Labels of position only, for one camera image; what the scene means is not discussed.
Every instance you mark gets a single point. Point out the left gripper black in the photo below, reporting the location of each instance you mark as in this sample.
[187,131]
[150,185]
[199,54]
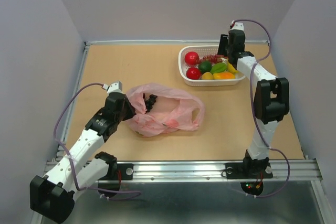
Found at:
[131,109]

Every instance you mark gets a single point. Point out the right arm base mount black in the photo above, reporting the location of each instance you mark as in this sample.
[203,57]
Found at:
[242,171]

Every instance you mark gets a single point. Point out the red grape bunch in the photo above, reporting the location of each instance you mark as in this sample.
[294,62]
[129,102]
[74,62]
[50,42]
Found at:
[213,59]

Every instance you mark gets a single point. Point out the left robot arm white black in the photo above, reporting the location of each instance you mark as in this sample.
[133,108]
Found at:
[54,195]

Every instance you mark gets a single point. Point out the pink plastic bag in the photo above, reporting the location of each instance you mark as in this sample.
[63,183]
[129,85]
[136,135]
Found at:
[175,109]

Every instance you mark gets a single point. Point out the aluminium front rail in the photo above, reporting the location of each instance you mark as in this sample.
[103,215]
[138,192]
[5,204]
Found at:
[213,171]

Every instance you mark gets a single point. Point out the dark grape bunch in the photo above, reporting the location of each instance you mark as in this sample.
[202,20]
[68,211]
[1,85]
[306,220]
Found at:
[150,102]

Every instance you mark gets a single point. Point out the red apple lower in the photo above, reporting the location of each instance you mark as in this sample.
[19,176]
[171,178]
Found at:
[193,73]

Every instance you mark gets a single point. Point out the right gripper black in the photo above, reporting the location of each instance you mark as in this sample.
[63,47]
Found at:
[223,41]

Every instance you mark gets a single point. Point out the yellow starfruit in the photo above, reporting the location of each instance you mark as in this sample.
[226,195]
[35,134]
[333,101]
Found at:
[207,76]

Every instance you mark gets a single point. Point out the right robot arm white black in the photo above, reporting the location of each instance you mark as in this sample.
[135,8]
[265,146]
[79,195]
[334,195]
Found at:
[269,97]

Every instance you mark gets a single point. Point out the green lime fruit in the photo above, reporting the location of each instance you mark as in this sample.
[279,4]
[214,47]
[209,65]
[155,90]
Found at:
[205,66]

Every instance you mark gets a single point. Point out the orange yellow mango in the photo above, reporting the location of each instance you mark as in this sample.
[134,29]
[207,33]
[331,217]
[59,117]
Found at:
[224,76]

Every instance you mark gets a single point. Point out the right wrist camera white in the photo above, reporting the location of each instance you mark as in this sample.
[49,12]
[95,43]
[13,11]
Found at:
[236,26]

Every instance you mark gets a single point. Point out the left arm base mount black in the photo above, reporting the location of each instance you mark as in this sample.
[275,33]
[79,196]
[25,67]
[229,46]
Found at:
[119,171]

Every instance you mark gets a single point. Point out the yellow lemon fruit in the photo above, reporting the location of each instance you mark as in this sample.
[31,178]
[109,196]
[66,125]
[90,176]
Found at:
[231,68]

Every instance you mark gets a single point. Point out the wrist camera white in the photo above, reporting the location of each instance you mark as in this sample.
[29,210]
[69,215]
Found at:
[236,26]
[114,87]

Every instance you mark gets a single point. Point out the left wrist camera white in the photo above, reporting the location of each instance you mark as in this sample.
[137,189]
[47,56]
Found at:
[114,87]

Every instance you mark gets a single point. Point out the red apple upper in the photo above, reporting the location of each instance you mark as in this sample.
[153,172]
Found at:
[191,58]

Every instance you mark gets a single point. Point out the red apple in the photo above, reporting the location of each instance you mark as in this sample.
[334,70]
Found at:
[191,58]
[193,73]

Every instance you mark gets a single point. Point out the green starfruit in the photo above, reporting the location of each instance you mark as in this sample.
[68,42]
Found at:
[218,68]

